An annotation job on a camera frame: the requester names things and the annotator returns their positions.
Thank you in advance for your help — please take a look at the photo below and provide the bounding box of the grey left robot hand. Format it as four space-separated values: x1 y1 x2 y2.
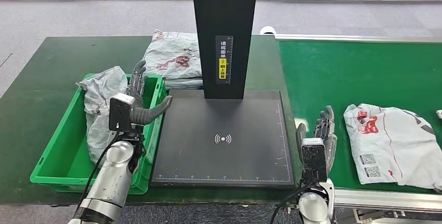
126 59 174 120

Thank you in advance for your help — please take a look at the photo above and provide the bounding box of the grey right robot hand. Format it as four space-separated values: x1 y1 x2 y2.
295 105 338 175

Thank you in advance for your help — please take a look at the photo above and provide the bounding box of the small plain grey parcel bag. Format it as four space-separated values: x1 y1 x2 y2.
76 66 128 166

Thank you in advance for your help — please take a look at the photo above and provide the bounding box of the grey parcel with red print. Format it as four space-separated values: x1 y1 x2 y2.
142 30 203 80

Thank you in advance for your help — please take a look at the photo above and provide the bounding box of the flat grey parcel bag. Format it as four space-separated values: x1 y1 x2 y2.
164 77 204 90

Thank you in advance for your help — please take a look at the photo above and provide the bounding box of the green conveyor belt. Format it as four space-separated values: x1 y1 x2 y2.
276 39 442 195

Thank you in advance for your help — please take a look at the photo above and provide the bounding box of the black inbound scanner machine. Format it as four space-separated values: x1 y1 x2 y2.
150 0 296 189

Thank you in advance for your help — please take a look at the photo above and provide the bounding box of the black and yellow label sticker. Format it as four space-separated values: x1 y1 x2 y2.
215 35 234 85

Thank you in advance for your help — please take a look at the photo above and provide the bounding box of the green plastic crate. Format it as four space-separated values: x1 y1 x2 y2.
30 73 168 195

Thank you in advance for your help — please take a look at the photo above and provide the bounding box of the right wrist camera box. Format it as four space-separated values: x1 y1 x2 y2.
301 138 328 182

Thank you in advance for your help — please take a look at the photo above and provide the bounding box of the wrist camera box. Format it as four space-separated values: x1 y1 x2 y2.
301 138 328 182
108 93 136 133

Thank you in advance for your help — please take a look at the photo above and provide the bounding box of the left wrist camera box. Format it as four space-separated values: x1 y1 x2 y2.
108 93 136 133

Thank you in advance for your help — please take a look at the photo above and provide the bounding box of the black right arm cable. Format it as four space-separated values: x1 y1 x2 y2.
269 180 313 224

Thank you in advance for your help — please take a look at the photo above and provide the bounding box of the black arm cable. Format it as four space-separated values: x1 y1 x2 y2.
269 180 313 224
74 131 121 216

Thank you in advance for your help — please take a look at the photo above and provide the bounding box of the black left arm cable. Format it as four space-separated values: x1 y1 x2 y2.
74 131 121 216

